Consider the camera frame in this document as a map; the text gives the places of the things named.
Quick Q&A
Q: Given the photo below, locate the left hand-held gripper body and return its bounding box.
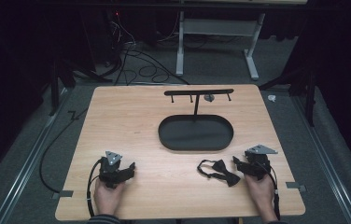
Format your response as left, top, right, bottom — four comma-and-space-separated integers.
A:
98, 150, 125, 189

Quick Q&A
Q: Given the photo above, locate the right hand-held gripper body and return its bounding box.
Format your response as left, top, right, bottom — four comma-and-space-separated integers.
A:
244, 144, 279, 182

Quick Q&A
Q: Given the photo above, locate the black bow tie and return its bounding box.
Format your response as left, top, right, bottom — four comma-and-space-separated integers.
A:
196, 159, 242, 188

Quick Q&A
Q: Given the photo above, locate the black hanger rack with tray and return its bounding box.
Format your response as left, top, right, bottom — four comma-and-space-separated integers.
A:
157, 88, 235, 153

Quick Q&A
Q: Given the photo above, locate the person's left hand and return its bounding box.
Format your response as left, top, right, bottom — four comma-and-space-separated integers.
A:
92, 178, 127, 217

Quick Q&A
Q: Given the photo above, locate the person's right hand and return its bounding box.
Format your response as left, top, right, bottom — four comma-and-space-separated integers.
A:
244, 173, 279, 224

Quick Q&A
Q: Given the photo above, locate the grey tape strip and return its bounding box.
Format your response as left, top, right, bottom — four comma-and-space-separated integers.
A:
285, 181, 307, 193
51, 189, 75, 201

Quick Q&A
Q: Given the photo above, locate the black stand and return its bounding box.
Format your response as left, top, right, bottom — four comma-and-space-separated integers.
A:
258, 66, 317, 128
48, 57, 114, 117

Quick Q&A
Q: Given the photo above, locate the left hand-held gripper cable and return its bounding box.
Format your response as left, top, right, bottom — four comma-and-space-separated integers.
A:
86, 158, 104, 218

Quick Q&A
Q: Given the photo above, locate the hand-held gripper cable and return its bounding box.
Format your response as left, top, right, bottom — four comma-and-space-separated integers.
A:
257, 161, 282, 221
86, 158, 104, 218

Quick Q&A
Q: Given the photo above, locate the right hand-held gripper cable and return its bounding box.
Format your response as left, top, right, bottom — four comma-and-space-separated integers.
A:
257, 161, 282, 221

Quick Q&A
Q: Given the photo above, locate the black floor cable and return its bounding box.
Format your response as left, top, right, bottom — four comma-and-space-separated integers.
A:
38, 107, 88, 194

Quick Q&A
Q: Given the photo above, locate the metal floor rail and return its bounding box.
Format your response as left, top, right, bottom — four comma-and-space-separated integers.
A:
0, 87, 72, 224
290, 95, 351, 224

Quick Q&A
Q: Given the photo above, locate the tangle of black floor cables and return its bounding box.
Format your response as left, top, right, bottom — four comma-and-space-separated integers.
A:
103, 12, 191, 87

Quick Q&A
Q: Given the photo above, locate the white metal desk frame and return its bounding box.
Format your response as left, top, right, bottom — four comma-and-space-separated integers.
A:
175, 11, 267, 81

